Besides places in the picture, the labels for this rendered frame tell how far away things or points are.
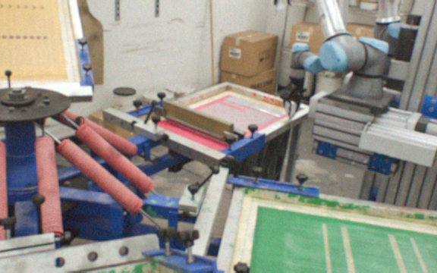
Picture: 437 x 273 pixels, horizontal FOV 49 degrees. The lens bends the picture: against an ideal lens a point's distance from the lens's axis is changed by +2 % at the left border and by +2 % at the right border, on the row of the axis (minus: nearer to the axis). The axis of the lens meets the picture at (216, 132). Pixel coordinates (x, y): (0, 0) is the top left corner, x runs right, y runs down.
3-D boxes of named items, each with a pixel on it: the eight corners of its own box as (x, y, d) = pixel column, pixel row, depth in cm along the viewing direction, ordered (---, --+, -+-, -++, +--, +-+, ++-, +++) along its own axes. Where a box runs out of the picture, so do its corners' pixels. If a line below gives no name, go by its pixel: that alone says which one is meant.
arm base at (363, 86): (385, 94, 200) (391, 71, 196) (376, 102, 188) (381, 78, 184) (350, 86, 207) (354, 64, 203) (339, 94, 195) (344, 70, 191)
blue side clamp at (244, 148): (255, 143, 213) (256, 130, 210) (264, 147, 210) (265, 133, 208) (213, 167, 192) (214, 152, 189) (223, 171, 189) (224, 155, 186)
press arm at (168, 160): (238, 132, 253) (239, 122, 251) (246, 136, 250) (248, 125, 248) (23, 224, 162) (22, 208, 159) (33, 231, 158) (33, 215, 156)
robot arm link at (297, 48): (298, 47, 209) (289, 42, 217) (295, 70, 214) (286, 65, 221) (313, 46, 212) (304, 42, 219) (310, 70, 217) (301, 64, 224)
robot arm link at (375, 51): (389, 75, 191) (397, 41, 186) (361, 76, 186) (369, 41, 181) (370, 67, 201) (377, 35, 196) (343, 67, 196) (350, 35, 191)
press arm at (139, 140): (149, 140, 199) (149, 130, 197) (160, 145, 196) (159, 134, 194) (117, 154, 187) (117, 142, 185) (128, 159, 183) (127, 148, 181)
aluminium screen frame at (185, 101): (226, 87, 278) (226, 81, 276) (314, 114, 245) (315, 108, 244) (124, 126, 221) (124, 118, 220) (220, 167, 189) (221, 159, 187)
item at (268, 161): (269, 176, 260) (277, 121, 248) (282, 181, 255) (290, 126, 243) (218, 206, 226) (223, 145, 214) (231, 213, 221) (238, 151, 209)
